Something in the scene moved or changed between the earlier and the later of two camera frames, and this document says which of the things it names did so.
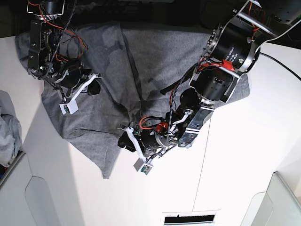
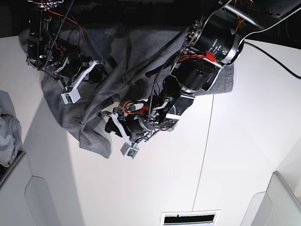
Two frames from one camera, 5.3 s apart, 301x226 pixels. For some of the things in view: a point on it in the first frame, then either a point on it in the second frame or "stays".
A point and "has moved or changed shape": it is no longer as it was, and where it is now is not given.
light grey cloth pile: [11, 135] stays
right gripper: [150, 143] -> [135, 127]
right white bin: [278, 206] stays
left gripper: [74, 78] -> [76, 68]
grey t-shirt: [141, 73] has moved or changed shape
